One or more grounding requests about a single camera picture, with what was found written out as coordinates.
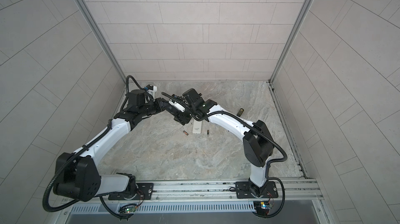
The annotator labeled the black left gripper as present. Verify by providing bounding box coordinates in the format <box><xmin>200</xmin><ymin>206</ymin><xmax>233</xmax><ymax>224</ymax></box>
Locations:
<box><xmin>137</xmin><ymin>98</ymin><xmax>171</xmax><ymax>118</ymax></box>

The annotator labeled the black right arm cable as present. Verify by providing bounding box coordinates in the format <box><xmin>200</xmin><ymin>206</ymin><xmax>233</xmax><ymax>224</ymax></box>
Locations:
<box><xmin>174</xmin><ymin>94</ymin><xmax>288</xmax><ymax>219</ymax></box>

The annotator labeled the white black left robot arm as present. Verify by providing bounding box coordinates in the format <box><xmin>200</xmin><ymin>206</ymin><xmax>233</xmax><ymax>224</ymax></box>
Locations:
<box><xmin>52</xmin><ymin>85</ymin><xmax>163</xmax><ymax>202</ymax></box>

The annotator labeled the aluminium corner post left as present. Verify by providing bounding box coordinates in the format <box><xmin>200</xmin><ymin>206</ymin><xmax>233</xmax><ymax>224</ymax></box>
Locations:
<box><xmin>74</xmin><ymin>0</ymin><xmax>126</xmax><ymax>83</ymax></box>

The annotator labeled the white remote control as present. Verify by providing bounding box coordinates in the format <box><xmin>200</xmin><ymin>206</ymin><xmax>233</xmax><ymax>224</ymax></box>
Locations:
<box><xmin>192</xmin><ymin>120</ymin><xmax>202</xmax><ymax>134</ymax></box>

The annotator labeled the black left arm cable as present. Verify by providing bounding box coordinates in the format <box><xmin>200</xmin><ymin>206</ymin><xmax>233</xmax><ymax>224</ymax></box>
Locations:
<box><xmin>42</xmin><ymin>75</ymin><xmax>154</xmax><ymax>220</ymax></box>

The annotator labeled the black remote control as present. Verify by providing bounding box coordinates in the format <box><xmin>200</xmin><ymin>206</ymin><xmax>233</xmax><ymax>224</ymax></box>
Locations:
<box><xmin>161</xmin><ymin>92</ymin><xmax>186</xmax><ymax>113</ymax></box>

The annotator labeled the circuit board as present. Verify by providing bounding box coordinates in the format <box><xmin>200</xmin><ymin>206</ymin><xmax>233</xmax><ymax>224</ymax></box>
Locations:
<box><xmin>118</xmin><ymin>203</ymin><xmax>138</xmax><ymax>215</ymax></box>
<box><xmin>253</xmin><ymin>201</ymin><xmax>273</xmax><ymax>217</ymax></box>

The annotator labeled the aluminium corner post right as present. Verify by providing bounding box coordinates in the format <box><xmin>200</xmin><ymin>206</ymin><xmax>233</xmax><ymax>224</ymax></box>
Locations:
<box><xmin>268</xmin><ymin>0</ymin><xmax>327</xmax><ymax>83</ymax></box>

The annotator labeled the left circuit board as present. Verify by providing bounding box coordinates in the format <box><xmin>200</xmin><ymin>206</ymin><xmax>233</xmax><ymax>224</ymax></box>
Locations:
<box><xmin>118</xmin><ymin>203</ymin><xmax>138</xmax><ymax>215</ymax></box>

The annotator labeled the aluminium corner post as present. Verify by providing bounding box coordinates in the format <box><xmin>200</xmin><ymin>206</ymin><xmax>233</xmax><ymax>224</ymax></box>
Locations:
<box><xmin>268</xmin><ymin>0</ymin><xmax>327</xmax><ymax>83</ymax></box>
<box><xmin>74</xmin><ymin>0</ymin><xmax>126</xmax><ymax>83</ymax></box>

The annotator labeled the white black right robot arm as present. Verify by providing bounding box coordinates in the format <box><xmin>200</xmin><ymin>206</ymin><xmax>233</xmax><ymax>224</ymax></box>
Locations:
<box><xmin>170</xmin><ymin>89</ymin><xmax>277</xmax><ymax>198</ymax></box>

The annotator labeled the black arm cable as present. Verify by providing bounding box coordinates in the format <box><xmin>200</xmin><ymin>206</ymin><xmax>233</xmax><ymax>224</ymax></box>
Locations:
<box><xmin>174</xmin><ymin>94</ymin><xmax>288</xmax><ymax>219</ymax></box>
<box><xmin>42</xmin><ymin>75</ymin><xmax>154</xmax><ymax>220</ymax></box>

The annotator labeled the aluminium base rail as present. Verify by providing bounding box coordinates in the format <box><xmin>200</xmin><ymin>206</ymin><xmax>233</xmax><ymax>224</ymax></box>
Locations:
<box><xmin>52</xmin><ymin>178</ymin><xmax>332</xmax><ymax>224</ymax></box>

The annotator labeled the black yellow screwdriver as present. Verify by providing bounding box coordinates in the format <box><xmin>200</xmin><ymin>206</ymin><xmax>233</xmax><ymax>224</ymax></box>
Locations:
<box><xmin>236</xmin><ymin>108</ymin><xmax>244</xmax><ymax>117</ymax></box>

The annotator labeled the right circuit board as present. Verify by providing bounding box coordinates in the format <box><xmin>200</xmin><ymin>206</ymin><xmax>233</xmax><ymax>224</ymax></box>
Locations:
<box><xmin>253</xmin><ymin>201</ymin><xmax>273</xmax><ymax>217</ymax></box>

